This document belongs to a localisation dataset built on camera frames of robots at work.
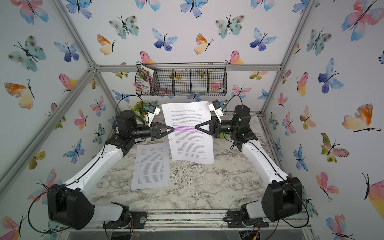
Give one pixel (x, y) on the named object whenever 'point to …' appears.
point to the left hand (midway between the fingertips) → (173, 130)
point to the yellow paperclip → (171, 139)
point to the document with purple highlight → (188, 143)
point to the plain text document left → (151, 166)
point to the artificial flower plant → (139, 108)
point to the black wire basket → (186, 79)
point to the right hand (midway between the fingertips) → (198, 128)
